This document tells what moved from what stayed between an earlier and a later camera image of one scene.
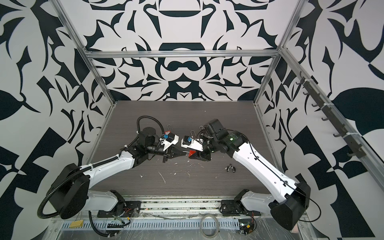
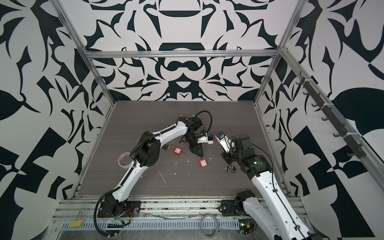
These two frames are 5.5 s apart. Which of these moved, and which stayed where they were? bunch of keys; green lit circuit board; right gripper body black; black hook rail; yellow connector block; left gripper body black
Moved: left gripper body black; right gripper body black
Stayed: black hook rail; yellow connector block; green lit circuit board; bunch of keys
